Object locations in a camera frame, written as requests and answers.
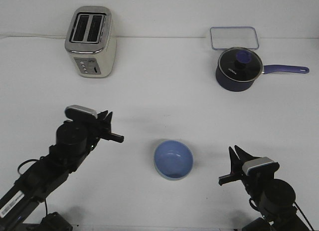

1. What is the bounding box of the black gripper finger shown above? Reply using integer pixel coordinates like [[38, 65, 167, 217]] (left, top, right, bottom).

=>
[[234, 145, 257, 166], [97, 110, 108, 121], [228, 147, 243, 175], [102, 112, 113, 133]]

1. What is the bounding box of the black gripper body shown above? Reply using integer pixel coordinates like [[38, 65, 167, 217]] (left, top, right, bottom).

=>
[[218, 163, 263, 191], [88, 120, 124, 148]]

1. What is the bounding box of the green bowl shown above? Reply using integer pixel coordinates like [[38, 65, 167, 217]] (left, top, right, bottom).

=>
[[154, 164, 193, 181]]

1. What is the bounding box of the blue bowl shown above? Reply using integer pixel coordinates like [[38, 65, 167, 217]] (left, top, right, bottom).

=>
[[154, 140, 193, 167]]

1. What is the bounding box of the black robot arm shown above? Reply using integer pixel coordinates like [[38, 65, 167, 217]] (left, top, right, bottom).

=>
[[218, 145, 314, 231], [0, 105, 124, 231]]

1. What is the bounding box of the silver cream two-slot toaster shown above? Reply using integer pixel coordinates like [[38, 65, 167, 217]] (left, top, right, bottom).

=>
[[64, 6, 117, 78]]

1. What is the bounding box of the dark blue saucepan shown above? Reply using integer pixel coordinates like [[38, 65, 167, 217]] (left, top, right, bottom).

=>
[[215, 46, 310, 92]]

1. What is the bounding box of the glass pot lid blue knob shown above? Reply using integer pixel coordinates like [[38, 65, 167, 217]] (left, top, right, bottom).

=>
[[217, 47, 263, 82]]

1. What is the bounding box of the clear plastic container lid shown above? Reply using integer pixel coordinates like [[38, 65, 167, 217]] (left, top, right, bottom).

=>
[[209, 26, 260, 50]]

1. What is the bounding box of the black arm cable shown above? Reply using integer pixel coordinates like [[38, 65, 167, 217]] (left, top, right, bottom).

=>
[[249, 198, 315, 231], [16, 159, 48, 217]]

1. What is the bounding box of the white toaster power cable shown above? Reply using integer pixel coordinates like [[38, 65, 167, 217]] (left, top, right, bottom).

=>
[[0, 33, 67, 39]]

